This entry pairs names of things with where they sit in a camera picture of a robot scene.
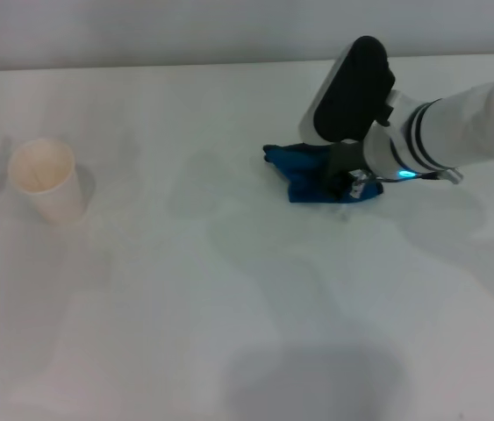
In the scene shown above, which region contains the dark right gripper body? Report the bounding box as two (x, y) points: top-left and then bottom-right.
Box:
(323, 142), (369, 196)

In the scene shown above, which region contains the blue rag with black trim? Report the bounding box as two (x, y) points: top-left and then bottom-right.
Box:
(262, 143), (384, 205)

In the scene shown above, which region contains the white paper cup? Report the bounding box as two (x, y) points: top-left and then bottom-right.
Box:
(8, 137), (85, 225)

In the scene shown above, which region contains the clear plastic cable connector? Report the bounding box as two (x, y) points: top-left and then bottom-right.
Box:
(346, 168), (371, 197)

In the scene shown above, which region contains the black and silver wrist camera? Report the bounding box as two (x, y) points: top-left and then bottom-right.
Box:
(298, 35), (397, 144)

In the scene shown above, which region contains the thin cable with metal plug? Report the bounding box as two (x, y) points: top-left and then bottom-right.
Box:
(376, 168), (465, 185)

